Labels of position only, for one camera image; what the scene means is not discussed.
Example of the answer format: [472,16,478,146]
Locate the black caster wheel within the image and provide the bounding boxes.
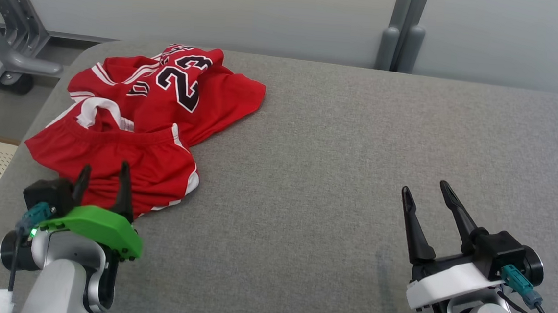
[0,71,35,96]

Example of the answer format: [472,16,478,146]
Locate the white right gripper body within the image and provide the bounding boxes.
[405,252,505,313]

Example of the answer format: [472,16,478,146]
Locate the teal cable connector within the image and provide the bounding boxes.
[498,264,546,310]
[15,201,58,238]

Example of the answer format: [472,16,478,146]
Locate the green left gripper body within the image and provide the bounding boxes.
[37,202,146,261]

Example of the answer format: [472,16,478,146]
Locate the red number 23 basketball jersey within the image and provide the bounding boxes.
[47,35,269,153]

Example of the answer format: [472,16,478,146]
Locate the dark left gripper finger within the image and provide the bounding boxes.
[72,164,92,206]
[109,161,138,222]

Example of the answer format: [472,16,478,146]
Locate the grey rounded post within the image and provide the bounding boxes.
[374,25,401,72]
[396,24,427,75]

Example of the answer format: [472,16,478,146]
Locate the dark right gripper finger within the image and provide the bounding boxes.
[397,186,441,266]
[435,181,483,255]

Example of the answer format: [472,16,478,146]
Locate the grey fabric sofa cushion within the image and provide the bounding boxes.
[0,29,558,313]

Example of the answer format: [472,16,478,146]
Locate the teal left cable connector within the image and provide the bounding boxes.
[15,201,58,238]

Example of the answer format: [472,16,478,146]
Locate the teal right cable connector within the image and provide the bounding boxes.
[498,264,546,310]

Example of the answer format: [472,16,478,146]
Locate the red Bulls basketball shorts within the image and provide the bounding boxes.
[20,109,204,222]

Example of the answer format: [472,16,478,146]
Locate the grey partition column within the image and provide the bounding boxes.
[388,0,431,32]

